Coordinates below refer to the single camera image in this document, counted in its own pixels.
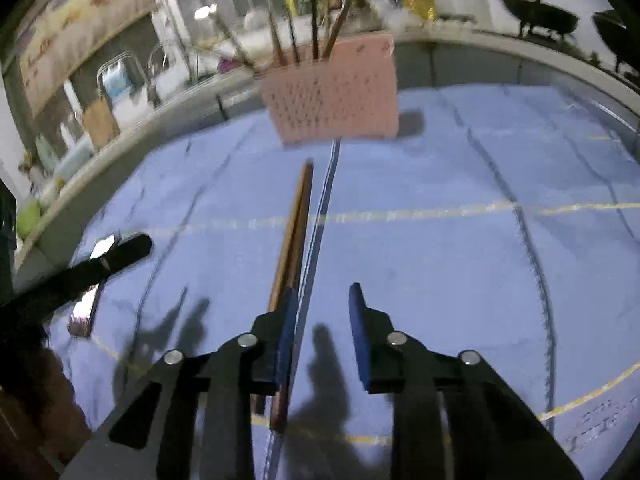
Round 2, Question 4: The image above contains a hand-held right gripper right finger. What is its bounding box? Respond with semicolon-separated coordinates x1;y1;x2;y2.
349;283;583;480

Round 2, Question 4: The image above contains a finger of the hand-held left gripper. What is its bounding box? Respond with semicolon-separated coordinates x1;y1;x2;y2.
66;232;122;338
20;233;153;318

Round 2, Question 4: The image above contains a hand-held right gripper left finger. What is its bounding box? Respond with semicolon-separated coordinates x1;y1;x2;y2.
60;287;299;480

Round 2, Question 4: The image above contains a light brown single chopstick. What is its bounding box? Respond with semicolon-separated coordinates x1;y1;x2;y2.
250;160;312;416

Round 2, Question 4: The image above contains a dark brown single chopstick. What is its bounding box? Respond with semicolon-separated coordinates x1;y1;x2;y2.
269;159;316;435

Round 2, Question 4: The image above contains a pink plastic chopstick basket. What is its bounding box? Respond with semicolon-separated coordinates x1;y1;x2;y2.
257;32;401;147

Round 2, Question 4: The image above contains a person's left forearm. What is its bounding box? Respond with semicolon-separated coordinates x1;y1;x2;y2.
0;345;96;480

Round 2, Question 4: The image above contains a blue checked cloth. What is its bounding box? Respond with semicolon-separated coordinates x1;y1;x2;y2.
47;82;640;480

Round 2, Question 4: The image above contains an upright wooden cutting board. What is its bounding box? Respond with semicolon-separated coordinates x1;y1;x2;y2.
82;97;121;152

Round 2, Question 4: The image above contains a blue box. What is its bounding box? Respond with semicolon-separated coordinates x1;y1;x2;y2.
102;67;134;99

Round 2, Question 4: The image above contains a steel kitchen faucet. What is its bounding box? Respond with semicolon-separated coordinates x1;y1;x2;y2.
95;50;147;107
146;42;170;107

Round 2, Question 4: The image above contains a black wok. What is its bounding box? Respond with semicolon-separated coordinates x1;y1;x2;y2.
465;0;581;37

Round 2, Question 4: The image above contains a black pot with lid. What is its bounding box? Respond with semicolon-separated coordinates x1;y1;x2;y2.
592;9;640;75

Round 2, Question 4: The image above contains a fruit print wall poster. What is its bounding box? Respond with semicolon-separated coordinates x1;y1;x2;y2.
15;0;161;117

